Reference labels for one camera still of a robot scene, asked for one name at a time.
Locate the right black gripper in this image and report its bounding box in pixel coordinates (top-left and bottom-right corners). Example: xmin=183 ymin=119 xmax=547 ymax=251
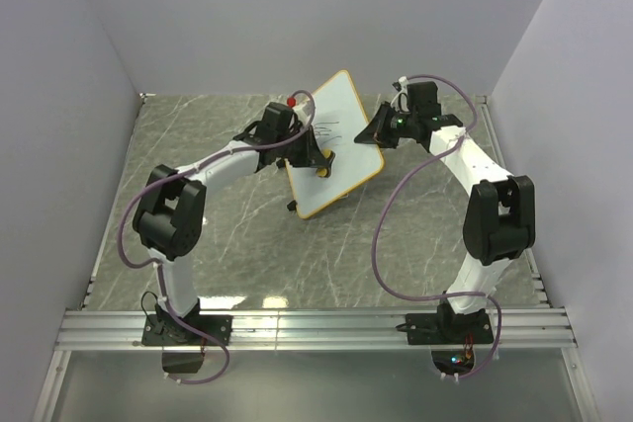
xmin=353 ymin=103 xmax=416 ymax=150

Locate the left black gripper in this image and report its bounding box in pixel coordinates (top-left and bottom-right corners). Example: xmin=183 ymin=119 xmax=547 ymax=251
xmin=278 ymin=128 xmax=328 ymax=171

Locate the yellow bone-shaped eraser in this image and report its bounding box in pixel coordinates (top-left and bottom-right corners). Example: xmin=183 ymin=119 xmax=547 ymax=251
xmin=316 ymin=149 xmax=335 ymax=178

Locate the yellow-framed whiteboard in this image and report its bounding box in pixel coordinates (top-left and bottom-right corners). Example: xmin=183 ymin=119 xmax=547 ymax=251
xmin=285 ymin=69 xmax=385 ymax=219

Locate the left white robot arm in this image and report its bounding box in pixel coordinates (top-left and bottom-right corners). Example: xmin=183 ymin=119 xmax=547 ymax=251
xmin=119 ymin=111 xmax=335 ymax=345

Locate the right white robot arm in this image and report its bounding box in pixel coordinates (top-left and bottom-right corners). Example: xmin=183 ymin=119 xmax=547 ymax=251
xmin=354 ymin=103 xmax=535 ymax=343

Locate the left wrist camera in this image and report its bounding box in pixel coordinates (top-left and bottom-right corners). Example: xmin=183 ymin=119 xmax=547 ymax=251
xmin=255 ymin=102 xmax=308 ymax=143

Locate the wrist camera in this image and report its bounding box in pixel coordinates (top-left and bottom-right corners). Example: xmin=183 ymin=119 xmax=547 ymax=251
xmin=391 ymin=81 xmax=441 ymax=119
xmin=255 ymin=102 xmax=308 ymax=143

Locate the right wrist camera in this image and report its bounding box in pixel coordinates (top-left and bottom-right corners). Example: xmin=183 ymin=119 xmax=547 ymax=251
xmin=391 ymin=81 xmax=441 ymax=119

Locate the wire whiteboard stand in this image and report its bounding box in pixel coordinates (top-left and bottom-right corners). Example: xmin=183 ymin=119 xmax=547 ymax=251
xmin=286 ymin=190 xmax=351 ymax=212

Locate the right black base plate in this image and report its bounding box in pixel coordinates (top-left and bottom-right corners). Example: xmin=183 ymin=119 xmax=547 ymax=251
xmin=396 ymin=312 xmax=495 ymax=346

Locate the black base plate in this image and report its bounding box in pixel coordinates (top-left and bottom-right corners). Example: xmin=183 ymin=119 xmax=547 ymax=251
xmin=396 ymin=312 xmax=495 ymax=346
xmin=141 ymin=313 xmax=232 ymax=347

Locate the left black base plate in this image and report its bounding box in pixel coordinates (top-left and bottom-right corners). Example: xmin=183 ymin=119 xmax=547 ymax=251
xmin=141 ymin=313 xmax=232 ymax=347

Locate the aluminium mounting rail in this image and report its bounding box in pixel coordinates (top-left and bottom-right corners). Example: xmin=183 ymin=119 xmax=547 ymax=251
xmin=54 ymin=307 xmax=577 ymax=352

